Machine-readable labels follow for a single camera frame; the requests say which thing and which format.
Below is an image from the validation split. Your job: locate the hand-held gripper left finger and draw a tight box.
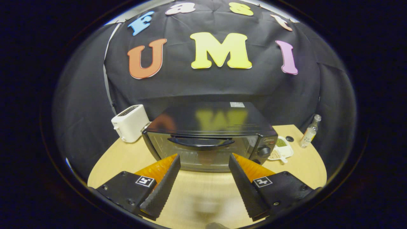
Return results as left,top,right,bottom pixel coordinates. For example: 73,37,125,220
95,154,181,221

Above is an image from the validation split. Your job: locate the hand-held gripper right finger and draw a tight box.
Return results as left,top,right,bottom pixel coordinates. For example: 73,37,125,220
228,153,321,222

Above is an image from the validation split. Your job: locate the black toaster oven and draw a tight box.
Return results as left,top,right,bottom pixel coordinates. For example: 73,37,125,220
141,102,279,173

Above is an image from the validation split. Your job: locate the white pop-up toaster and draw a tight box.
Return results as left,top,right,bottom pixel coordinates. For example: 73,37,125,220
111,104,150,143

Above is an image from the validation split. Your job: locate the white divided dish with grains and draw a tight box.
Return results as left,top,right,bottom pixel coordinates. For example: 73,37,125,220
268,136,294,163

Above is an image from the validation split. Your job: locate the small clear glass bottle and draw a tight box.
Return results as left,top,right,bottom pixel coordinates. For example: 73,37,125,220
299,114,322,149

